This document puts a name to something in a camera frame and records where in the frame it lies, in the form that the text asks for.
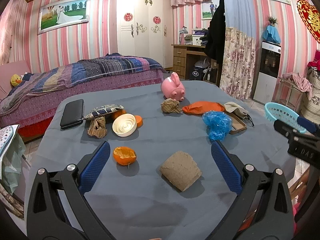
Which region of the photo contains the floral covered furniture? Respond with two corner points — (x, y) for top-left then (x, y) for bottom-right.
(300, 68), (320, 124)

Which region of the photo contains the blue plastic bag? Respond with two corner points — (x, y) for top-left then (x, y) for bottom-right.
(202, 111), (232, 142)

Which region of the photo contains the black hanging coat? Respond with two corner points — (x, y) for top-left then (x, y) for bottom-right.
(205, 0), (226, 67)

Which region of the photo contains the brown phone case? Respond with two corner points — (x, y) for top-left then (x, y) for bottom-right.
(226, 112), (247, 134)

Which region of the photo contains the orange cloth pouch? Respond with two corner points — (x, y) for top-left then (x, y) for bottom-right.
(182, 101), (225, 115)

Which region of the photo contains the crumpled brown paper ball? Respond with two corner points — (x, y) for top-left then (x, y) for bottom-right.
(161, 98), (182, 114)

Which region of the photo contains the orange fruit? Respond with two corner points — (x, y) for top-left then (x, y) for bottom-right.
(111, 109), (126, 120)

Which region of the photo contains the orange bottle cap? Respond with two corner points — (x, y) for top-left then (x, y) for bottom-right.
(135, 115), (143, 128)

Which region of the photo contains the red clothes pile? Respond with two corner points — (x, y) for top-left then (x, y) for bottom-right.
(307, 49), (320, 71)

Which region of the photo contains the cream round lid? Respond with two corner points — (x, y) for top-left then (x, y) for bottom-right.
(112, 114), (137, 137)

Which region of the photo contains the crumpled brown paper piece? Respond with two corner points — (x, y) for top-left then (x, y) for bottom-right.
(87, 116), (107, 139)

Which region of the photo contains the desk lamp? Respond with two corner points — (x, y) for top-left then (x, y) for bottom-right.
(178, 26), (188, 44)

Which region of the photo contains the bed with purple cover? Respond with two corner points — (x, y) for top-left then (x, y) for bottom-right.
(1, 69), (164, 138)

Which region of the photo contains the grey table cloth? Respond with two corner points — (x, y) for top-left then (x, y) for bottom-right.
(25, 81), (296, 239)

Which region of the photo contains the wooden desk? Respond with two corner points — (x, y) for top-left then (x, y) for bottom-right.
(172, 44), (220, 85)

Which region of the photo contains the black box under desk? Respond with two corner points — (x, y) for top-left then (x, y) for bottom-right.
(189, 59), (210, 80)

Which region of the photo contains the white water dispenser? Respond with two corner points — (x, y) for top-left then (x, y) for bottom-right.
(253, 41), (281, 104)

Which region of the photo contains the small framed photo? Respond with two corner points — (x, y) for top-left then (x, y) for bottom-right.
(201, 0), (219, 20)

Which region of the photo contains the red heart wall ornament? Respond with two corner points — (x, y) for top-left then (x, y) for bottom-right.
(297, 0), (320, 43)

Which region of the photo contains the floral curtain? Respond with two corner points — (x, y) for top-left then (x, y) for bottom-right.
(220, 28), (256, 100)

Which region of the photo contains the pink cloth on rack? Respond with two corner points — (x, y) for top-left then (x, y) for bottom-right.
(283, 73), (313, 101)

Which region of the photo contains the beige cloth mask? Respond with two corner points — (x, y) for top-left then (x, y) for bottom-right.
(224, 102), (254, 126)

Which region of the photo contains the pink piggy bank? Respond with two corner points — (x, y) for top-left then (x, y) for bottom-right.
(161, 72), (185, 102)

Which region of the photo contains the metal side rack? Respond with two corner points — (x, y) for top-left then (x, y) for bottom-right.
(274, 78), (303, 112)

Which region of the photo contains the blue cloth covered plant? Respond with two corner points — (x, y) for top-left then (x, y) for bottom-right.
(262, 16), (281, 44)

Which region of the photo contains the striped patchwork blanket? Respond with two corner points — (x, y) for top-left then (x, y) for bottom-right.
(1, 53), (165, 116)

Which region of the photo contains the light blue plastic basket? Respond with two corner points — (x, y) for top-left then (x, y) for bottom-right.
(264, 102), (306, 133)

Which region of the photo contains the patterned paper wrapper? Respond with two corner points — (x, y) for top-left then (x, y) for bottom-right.
(82, 104), (124, 120)

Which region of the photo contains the yellow duck plush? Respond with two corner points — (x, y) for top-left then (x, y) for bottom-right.
(10, 74), (23, 87)

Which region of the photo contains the orange peel half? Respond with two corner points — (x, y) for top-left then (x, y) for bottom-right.
(113, 146), (137, 166)

